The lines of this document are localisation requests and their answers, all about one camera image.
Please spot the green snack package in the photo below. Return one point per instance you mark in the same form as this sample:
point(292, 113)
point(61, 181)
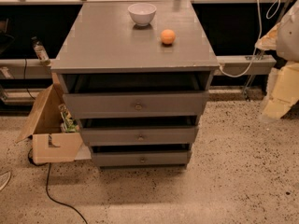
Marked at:
point(68, 125)

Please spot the white bowl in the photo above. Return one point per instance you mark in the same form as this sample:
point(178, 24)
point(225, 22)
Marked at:
point(142, 13)

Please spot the open cardboard box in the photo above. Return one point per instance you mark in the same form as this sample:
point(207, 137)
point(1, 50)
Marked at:
point(44, 125)

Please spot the grey drawer cabinet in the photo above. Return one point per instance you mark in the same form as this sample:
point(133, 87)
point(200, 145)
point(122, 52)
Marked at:
point(107, 53)

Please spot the grey bottom drawer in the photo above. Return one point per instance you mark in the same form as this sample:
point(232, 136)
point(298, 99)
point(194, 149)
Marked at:
point(141, 158)

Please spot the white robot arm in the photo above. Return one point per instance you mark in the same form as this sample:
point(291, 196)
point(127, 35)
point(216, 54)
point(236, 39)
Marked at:
point(283, 84)

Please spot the clear plastic bottle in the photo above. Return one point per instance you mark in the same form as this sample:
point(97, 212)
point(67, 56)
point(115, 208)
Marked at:
point(40, 51)

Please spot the grey top drawer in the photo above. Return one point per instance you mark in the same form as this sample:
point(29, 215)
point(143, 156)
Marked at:
point(136, 104)

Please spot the metal stand pole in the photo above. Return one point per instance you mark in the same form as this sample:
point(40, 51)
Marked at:
point(283, 37)

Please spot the grey drawer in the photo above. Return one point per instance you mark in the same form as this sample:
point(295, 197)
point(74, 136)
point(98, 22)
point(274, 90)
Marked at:
point(141, 158)
point(136, 104)
point(138, 136)

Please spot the orange ball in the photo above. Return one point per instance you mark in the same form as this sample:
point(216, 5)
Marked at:
point(168, 36)

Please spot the white object floor left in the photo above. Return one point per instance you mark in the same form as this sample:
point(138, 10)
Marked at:
point(4, 179)

